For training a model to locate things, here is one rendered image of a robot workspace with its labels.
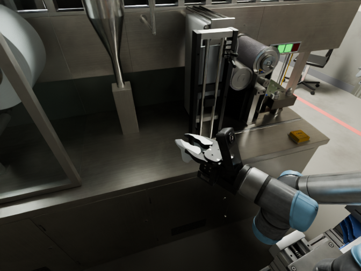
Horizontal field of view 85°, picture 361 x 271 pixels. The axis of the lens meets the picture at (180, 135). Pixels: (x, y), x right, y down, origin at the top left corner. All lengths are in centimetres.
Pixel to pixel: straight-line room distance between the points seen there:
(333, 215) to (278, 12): 167
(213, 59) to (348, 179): 59
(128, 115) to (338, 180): 88
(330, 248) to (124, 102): 105
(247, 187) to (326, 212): 176
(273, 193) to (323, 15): 144
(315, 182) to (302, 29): 124
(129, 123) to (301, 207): 87
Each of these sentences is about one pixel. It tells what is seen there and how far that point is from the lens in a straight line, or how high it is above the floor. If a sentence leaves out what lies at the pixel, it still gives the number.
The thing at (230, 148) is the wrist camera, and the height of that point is 130.
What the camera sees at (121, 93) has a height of 115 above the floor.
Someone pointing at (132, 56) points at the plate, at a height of 123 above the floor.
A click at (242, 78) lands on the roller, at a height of 118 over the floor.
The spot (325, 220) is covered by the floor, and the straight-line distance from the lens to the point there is 217.
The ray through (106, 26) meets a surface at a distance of 88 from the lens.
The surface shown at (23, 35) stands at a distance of 84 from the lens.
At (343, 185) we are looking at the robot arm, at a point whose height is 125.
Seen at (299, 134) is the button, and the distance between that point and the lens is 124.
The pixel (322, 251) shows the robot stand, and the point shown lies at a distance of 99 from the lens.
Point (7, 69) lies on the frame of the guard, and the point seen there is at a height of 142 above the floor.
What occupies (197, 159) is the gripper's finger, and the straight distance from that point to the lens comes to 50.
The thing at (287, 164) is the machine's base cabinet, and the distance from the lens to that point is 134.
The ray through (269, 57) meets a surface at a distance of 110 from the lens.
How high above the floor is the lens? 162
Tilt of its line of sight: 41 degrees down
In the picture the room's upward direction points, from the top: straight up
